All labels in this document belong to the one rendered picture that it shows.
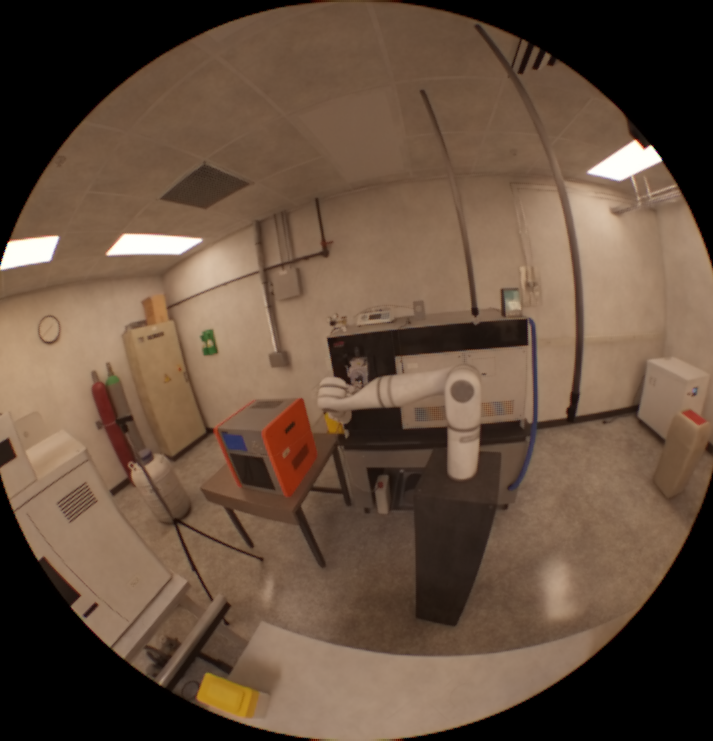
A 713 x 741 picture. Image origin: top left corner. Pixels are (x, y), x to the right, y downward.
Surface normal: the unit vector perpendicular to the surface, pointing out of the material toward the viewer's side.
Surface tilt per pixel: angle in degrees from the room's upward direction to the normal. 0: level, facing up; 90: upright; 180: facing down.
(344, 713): 0
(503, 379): 90
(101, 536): 90
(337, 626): 0
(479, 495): 0
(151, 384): 90
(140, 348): 90
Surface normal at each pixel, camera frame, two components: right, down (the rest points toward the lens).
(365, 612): -0.16, -0.95
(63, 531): 0.95, -0.08
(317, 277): -0.25, 0.30
